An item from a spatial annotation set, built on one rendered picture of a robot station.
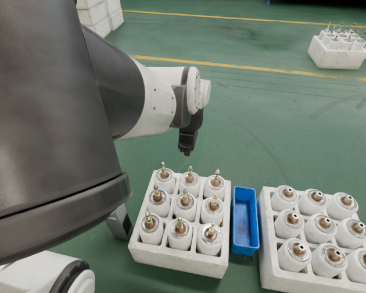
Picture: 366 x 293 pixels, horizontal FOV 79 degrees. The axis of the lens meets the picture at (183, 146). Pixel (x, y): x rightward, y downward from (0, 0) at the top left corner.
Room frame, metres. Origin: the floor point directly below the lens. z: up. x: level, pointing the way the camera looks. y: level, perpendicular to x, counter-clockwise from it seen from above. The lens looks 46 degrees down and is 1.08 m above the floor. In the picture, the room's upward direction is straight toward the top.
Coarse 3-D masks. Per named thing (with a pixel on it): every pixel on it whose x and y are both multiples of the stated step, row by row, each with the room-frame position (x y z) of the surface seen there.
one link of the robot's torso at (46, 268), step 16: (32, 256) 0.16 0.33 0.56; (48, 256) 0.17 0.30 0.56; (64, 256) 0.17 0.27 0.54; (0, 272) 0.12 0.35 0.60; (16, 272) 0.13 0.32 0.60; (32, 272) 0.13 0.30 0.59; (48, 272) 0.13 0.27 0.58; (64, 272) 0.13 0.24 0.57; (80, 272) 0.14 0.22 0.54; (0, 288) 0.09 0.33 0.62; (16, 288) 0.09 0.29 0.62; (32, 288) 0.09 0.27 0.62; (48, 288) 0.10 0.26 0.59; (64, 288) 0.11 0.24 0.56
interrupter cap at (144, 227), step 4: (144, 216) 0.41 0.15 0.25; (152, 216) 0.41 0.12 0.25; (156, 216) 0.41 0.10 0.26; (144, 220) 0.40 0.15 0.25; (152, 220) 0.40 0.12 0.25; (156, 220) 0.40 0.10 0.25; (140, 224) 0.38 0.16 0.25; (144, 224) 0.38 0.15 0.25; (156, 224) 0.38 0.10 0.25; (144, 228) 0.36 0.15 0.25; (148, 228) 0.36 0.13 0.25; (152, 228) 0.36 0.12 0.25; (156, 228) 0.36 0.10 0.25; (144, 232) 0.35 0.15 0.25; (148, 232) 0.35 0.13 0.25; (152, 232) 0.35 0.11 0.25
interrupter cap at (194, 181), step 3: (186, 174) 0.62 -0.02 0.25; (192, 174) 0.62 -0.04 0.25; (195, 174) 0.62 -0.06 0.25; (183, 177) 0.60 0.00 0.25; (186, 177) 0.60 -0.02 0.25; (192, 177) 0.60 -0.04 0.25; (195, 177) 0.60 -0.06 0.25; (183, 180) 0.59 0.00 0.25; (186, 180) 0.59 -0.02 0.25; (192, 180) 0.59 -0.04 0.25; (195, 180) 0.59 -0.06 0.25; (183, 183) 0.57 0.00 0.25; (186, 183) 0.57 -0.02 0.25; (189, 183) 0.57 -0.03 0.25; (192, 183) 0.57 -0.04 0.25; (195, 183) 0.57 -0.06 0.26
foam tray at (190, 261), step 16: (176, 176) 0.66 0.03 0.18; (176, 192) 0.57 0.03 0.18; (144, 208) 0.49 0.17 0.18; (192, 224) 0.41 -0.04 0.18; (224, 224) 0.41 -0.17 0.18; (192, 240) 0.35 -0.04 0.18; (224, 240) 0.35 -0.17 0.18; (144, 256) 0.31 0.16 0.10; (160, 256) 0.30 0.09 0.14; (176, 256) 0.29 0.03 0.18; (192, 256) 0.29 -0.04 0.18; (208, 256) 0.29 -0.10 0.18; (224, 256) 0.29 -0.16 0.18; (192, 272) 0.28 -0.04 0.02; (208, 272) 0.26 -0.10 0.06; (224, 272) 0.25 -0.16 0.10
